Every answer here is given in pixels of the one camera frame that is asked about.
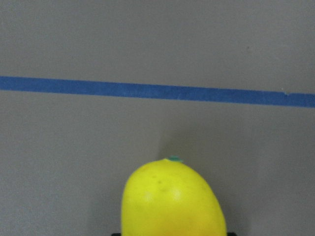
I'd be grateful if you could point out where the yellow mango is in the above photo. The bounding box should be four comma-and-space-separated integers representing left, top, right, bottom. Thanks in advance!
121, 156, 227, 236

